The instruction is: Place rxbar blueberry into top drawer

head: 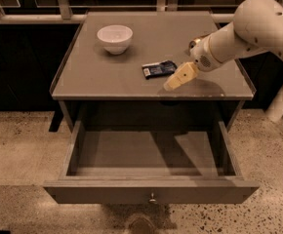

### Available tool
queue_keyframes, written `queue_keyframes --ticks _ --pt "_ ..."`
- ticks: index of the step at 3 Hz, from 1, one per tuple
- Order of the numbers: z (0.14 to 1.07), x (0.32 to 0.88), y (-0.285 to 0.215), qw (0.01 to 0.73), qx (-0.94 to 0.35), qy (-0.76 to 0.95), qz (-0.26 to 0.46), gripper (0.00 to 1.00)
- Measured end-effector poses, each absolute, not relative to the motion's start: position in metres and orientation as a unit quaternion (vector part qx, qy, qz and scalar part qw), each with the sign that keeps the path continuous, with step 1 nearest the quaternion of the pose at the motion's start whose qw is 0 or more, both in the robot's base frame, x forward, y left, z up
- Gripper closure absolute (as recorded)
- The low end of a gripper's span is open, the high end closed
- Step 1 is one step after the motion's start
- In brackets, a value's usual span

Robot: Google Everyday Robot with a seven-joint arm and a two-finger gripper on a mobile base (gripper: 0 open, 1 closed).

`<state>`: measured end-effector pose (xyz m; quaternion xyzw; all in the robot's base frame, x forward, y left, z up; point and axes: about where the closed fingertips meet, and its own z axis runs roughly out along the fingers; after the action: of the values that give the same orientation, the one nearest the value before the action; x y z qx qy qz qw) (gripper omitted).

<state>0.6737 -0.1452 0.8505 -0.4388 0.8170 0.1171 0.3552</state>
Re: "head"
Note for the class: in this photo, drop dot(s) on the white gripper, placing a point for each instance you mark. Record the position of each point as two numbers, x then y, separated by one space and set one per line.
200 57

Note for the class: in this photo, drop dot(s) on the blue rxbar blueberry wrapper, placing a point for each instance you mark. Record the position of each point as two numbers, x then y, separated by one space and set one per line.
158 69

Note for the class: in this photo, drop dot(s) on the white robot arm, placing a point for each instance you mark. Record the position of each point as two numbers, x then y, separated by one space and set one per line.
256 27

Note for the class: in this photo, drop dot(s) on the grey cabinet with top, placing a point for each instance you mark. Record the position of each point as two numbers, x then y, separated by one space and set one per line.
91 73

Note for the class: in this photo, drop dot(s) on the open grey top drawer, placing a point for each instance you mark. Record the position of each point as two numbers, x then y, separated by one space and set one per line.
124 166

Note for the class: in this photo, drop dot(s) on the metal drawer knob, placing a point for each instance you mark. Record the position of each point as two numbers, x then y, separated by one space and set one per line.
152 199

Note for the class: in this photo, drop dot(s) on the crushed gold soda can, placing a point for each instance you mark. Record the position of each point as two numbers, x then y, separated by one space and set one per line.
196 45

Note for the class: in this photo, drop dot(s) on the white ceramic bowl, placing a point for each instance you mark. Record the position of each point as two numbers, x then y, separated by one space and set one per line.
115 38

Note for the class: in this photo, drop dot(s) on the metal railing frame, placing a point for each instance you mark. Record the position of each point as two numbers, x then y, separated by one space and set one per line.
83 4

